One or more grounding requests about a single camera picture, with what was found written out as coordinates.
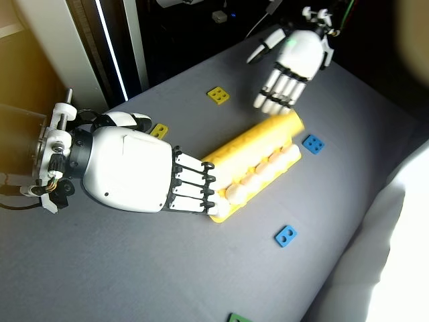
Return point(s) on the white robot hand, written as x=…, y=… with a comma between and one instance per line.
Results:
x=301, y=53
x=127, y=167

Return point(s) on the yellow egg carton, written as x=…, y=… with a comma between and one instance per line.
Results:
x=254, y=141

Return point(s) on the white toy egg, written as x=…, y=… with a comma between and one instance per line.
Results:
x=263, y=168
x=224, y=208
x=291, y=150
x=249, y=181
x=277, y=157
x=235, y=194

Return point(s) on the yellow three-hole triangular block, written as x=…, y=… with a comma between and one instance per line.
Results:
x=161, y=131

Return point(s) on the small grey adapter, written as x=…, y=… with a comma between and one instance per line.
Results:
x=218, y=16

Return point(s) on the blue four-hole square block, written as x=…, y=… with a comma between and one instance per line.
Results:
x=313, y=144

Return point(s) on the yellow four-hole square block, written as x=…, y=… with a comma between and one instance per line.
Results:
x=218, y=94

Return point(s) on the grey table cloth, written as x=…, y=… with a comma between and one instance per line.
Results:
x=134, y=268

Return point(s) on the blurred tan object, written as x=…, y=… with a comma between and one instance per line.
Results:
x=415, y=33

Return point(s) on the white column with light strip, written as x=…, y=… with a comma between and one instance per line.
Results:
x=57, y=50

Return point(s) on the white grey device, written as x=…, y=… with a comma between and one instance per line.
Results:
x=174, y=3

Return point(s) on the beige wooden furniture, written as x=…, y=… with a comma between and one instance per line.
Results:
x=20, y=57

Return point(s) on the blue two-hole rectangular block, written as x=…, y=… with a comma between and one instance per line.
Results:
x=286, y=235

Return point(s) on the green four-hole square block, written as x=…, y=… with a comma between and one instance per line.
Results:
x=239, y=318

